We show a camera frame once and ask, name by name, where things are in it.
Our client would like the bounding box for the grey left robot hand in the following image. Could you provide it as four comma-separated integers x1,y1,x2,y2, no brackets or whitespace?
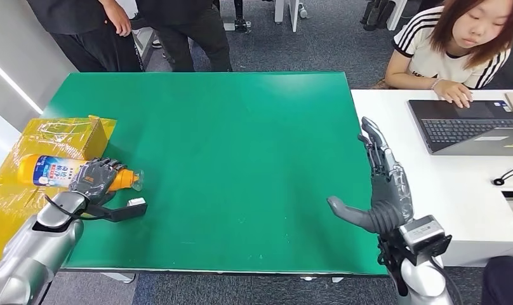
69,158,127,207

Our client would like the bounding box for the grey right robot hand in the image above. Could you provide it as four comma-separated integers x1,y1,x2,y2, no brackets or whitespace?
327,117,415,235

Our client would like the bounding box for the orange plastic bottle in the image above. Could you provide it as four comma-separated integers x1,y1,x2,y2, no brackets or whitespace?
17,154,145,193

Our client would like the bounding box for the yellow taped cardboard box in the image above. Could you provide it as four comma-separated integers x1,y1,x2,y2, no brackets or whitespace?
0,116,117,269

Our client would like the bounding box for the white table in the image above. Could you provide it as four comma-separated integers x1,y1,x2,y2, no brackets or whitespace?
350,89,513,267

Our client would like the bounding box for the dark grey laptop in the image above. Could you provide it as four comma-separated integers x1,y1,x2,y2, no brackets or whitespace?
408,99,513,156

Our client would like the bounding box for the green table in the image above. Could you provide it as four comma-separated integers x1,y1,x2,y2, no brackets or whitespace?
41,72,388,276

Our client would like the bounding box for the standing person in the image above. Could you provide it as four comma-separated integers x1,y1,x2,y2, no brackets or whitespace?
25,0,146,73
134,0,234,73

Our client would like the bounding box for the seated person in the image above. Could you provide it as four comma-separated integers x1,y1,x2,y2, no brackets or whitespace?
384,0,513,109

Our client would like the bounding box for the dark blue seat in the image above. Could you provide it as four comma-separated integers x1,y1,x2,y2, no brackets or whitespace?
481,257,513,305

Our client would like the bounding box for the white furniture leg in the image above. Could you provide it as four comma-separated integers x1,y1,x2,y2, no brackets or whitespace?
385,0,410,31

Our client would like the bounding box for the white table leg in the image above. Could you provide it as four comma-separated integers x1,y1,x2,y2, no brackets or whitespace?
274,0,302,33

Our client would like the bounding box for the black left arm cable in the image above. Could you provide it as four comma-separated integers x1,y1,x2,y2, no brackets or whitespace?
44,194,110,221

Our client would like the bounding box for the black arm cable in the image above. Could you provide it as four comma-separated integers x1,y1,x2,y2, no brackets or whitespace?
429,257,464,305
44,194,110,221

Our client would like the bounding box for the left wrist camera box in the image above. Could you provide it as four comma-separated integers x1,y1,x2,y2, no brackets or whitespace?
108,196,149,223

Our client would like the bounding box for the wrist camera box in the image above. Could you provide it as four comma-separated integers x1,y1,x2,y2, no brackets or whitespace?
108,196,149,223
397,215,453,257

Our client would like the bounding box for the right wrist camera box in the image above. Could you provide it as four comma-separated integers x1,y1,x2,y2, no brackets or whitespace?
397,215,453,257

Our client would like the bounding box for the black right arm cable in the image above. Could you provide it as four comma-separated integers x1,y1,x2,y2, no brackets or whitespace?
429,257,464,305

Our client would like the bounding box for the thin black cable loop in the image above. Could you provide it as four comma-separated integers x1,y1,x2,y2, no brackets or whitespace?
493,168,513,187

